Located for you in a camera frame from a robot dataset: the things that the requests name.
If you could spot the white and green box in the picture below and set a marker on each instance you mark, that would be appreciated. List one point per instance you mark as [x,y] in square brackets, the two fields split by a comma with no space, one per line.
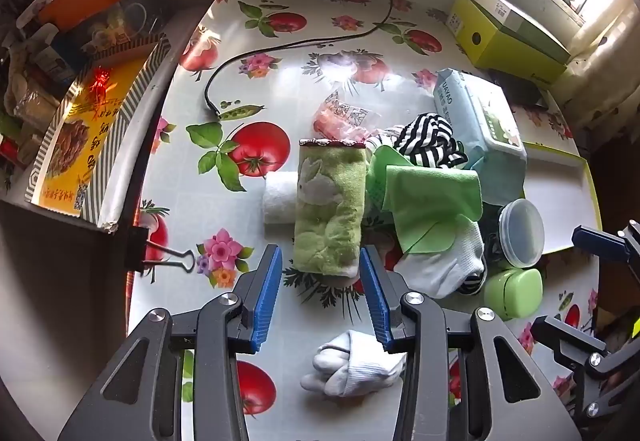
[505,8]

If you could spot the green microfiber cloth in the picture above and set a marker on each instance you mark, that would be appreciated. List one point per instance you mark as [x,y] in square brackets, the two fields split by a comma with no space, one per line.
[430,201]

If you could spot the yellow-green tray box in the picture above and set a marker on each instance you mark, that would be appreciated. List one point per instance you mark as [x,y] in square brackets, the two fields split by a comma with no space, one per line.
[555,191]

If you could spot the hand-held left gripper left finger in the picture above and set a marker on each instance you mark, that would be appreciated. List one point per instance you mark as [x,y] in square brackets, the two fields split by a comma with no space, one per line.
[265,301]

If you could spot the green rabbit towel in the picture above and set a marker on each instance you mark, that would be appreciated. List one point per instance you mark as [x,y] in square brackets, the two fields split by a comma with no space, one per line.
[325,201]

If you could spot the white towel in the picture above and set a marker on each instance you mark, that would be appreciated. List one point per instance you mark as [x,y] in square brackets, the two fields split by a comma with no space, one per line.
[280,201]

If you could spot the white ribbed sock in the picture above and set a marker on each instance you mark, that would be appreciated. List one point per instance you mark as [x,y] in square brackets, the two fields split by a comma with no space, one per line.
[440,266]

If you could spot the clear round plastic container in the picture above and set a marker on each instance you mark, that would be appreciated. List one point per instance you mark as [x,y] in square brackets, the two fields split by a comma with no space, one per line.
[522,231]

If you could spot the green round container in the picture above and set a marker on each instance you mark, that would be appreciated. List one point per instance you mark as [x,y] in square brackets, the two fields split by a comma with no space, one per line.
[515,293]

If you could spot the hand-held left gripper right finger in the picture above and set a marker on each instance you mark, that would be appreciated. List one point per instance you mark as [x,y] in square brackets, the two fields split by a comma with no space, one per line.
[375,301]

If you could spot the tomato print tablecloth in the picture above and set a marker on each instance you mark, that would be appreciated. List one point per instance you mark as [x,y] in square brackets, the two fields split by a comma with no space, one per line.
[300,81]

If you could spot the pink plastic packet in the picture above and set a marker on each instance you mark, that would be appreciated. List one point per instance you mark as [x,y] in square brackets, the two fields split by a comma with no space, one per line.
[340,118]

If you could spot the cluttered side shelf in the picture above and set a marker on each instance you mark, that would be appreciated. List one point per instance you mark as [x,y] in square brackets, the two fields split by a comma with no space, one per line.
[30,101]

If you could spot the white balled sock pair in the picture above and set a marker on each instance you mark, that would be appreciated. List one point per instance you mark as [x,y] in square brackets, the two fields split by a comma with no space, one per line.
[350,366]

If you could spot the yellow-green cardboard box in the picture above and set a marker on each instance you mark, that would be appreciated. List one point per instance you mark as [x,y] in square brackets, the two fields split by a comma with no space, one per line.
[500,46]

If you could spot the yellow printed food box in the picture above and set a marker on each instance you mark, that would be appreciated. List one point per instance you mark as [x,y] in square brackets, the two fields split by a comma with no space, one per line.
[85,146]

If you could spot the black white striped sock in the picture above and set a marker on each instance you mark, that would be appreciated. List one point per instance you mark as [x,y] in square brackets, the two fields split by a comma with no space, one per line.
[430,136]

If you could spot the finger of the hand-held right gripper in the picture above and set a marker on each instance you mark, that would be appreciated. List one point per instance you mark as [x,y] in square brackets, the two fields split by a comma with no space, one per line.
[570,343]
[595,238]

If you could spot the black binder clip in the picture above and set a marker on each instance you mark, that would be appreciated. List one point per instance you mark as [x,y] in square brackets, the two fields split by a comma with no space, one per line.
[135,248]

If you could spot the wet wipes pack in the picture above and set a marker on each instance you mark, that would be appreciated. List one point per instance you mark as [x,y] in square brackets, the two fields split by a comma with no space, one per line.
[480,111]

